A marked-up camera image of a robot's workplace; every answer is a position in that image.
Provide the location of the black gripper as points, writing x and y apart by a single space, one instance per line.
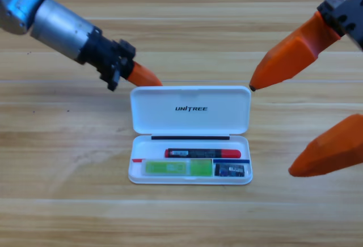
109 60
348 14

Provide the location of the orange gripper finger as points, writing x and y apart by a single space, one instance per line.
331 150

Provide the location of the red and black marker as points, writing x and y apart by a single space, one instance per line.
204 153

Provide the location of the black eraser with label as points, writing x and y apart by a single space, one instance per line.
229 170

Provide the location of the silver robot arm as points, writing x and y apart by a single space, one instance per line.
56 29

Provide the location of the white Unitree pencil case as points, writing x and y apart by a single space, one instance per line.
190 119

